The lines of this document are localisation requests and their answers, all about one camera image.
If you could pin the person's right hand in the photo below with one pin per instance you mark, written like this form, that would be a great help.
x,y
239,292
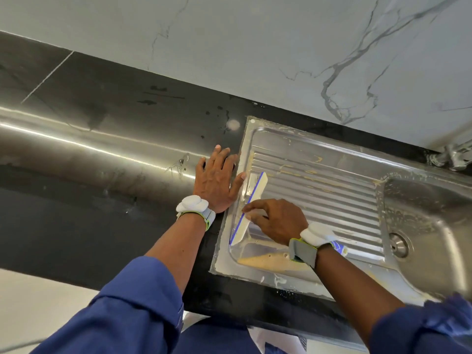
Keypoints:
x,y
280,219

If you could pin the person's left hand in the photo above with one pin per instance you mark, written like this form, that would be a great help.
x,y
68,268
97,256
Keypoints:
x,y
214,180

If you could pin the blue white squeegee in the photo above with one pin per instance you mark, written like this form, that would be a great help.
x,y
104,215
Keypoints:
x,y
249,202

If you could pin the stainless steel sink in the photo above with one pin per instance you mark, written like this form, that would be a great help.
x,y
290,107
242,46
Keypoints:
x,y
346,188

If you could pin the person's right forearm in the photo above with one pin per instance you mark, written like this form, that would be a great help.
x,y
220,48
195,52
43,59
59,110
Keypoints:
x,y
358,291

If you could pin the person's left forearm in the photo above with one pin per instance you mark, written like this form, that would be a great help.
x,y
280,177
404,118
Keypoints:
x,y
177,243

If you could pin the white left wrist tracker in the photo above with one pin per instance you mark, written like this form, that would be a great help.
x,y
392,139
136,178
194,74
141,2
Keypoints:
x,y
193,205

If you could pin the metal drain strainer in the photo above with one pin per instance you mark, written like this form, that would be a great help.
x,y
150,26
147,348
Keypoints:
x,y
400,245

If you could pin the white trousers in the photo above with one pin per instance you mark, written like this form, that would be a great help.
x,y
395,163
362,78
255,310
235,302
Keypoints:
x,y
276,341

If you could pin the chrome faucet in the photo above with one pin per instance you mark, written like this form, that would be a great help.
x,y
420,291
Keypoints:
x,y
453,155

